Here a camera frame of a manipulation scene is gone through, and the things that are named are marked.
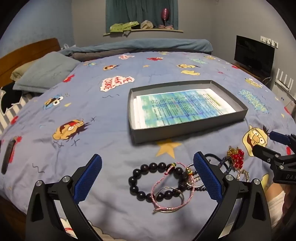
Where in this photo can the black flat screen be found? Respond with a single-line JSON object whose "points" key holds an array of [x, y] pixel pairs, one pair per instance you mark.
{"points": [[253, 54]]}

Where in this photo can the beige cloth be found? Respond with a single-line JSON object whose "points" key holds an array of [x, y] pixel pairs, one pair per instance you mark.
{"points": [[146, 24]]}

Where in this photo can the teal folded duvet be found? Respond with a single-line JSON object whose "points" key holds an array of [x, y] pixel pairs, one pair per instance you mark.
{"points": [[143, 46]]}

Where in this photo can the pink cloth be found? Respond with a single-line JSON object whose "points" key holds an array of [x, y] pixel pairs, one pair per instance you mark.
{"points": [[166, 27]]}

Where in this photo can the wooden screen stand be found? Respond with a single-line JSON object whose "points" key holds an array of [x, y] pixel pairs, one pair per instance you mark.
{"points": [[252, 73]]}

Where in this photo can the wooden window shelf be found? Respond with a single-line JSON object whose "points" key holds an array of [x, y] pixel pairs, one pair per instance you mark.
{"points": [[161, 31]]}

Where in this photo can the person's white clothing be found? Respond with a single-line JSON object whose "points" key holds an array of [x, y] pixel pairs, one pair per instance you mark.
{"points": [[276, 204]]}

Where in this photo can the grey cardboard box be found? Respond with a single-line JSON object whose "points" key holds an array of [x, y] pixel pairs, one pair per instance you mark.
{"points": [[148, 135]]}

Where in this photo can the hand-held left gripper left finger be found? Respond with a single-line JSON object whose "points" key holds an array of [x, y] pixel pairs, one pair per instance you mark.
{"points": [[89, 178]]}

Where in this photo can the white wall hooks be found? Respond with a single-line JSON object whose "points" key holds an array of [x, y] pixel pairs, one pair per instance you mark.
{"points": [[269, 41]]}

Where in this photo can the red bead gold jewelry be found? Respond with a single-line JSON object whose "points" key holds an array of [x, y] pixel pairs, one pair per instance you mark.
{"points": [[238, 158]]}

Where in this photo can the green cloth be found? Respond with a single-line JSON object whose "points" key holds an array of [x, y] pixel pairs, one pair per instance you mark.
{"points": [[120, 26]]}

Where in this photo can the cartoon printed blue blanket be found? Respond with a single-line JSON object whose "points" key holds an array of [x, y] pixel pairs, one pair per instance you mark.
{"points": [[104, 129]]}

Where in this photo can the green curtain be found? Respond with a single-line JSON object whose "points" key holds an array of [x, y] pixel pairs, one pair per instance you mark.
{"points": [[143, 10]]}

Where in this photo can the white router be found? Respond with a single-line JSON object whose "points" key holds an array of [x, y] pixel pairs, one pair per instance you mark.
{"points": [[285, 81]]}

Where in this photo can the grey folded blanket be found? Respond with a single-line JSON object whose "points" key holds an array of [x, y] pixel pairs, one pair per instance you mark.
{"points": [[92, 56]]}

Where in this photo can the black white striped cloth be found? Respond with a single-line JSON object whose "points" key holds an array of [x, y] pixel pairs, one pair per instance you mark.
{"points": [[11, 102]]}

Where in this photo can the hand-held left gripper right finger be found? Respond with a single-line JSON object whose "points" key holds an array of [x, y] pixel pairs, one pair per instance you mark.
{"points": [[207, 176]]}

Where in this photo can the wooden headboard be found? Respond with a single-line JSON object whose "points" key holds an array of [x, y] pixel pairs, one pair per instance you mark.
{"points": [[30, 49]]}

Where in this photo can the olive pillow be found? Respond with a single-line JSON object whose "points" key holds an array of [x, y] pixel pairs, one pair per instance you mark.
{"points": [[19, 70]]}

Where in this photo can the printed paper sheet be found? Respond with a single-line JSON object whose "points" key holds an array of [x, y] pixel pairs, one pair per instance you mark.
{"points": [[180, 106]]}

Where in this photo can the pink glass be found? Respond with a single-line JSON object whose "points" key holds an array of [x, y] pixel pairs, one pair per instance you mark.
{"points": [[165, 13]]}

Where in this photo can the blue-grey pillow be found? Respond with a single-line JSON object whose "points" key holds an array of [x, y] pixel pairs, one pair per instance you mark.
{"points": [[46, 71]]}

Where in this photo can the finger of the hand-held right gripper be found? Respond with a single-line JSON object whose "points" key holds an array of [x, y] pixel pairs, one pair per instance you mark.
{"points": [[266, 153], [278, 137]]}

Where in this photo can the dark oblong object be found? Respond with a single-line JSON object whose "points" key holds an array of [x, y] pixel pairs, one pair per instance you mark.
{"points": [[8, 157]]}

